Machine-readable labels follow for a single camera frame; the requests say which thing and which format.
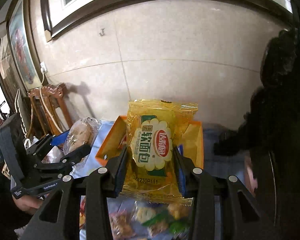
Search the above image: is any person's left hand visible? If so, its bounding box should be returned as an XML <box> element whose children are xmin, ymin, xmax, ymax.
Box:
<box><xmin>12</xmin><ymin>195</ymin><xmax>43</xmax><ymax>215</ymax></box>

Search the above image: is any yellow soft bread packet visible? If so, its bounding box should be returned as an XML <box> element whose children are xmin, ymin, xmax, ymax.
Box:
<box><xmin>121</xmin><ymin>99</ymin><xmax>198</xmax><ymax>206</ymax></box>

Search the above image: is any orange cardboard box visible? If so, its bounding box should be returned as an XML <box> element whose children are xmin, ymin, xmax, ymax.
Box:
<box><xmin>95</xmin><ymin>115</ymin><xmax>204</xmax><ymax>168</ymax></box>

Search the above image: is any round biscuit packet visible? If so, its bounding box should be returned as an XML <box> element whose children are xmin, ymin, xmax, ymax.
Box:
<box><xmin>63</xmin><ymin>116</ymin><xmax>102</xmax><ymax>168</ymax></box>

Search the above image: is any dark carved wooden screen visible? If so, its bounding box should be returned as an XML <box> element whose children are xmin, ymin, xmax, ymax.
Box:
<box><xmin>215</xmin><ymin>0</ymin><xmax>300</xmax><ymax>239</ymax></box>

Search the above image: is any white plastic bag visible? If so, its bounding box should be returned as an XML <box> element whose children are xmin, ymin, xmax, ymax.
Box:
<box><xmin>24</xmin><ymin>136</ymin><xmax>39</xmax><ymax>149</ymax></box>

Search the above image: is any light blue tablecloth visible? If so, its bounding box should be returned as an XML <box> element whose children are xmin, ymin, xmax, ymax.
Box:
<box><xmin>72</xmin><ymin>119</ymin><xmax>246</xmax><ymax>240</ymax></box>

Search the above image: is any wooden chair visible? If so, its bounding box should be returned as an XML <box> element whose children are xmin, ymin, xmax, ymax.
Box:
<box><xmin>27</xmin><ymin>83</ymin><xmax>73</xmax><ymax>135</ymax></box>

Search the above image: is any green snack packet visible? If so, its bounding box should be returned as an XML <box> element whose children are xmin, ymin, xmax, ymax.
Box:
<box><xmin>141</xmin><ymin>211</ymin><xmax>189</xmax><ymax>237</ymax></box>

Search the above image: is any red vase framed painting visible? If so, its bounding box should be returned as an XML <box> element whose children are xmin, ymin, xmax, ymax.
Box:
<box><xmin>7</xmin><ymin>0</ymin><xmax>42</xmax><ymax>91</ymax></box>

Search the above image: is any white power cable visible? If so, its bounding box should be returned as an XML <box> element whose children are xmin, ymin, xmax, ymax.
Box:
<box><xmin>38</xmin><ymin>72</ymin><xmax>63</xmax><ymax>133</ymax></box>

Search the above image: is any wall power outlet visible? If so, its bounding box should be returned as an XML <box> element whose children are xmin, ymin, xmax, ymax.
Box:
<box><xmin>40</xmin><ymin>62</ymin><xmax>48</xmax><ymax>74</ymax></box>

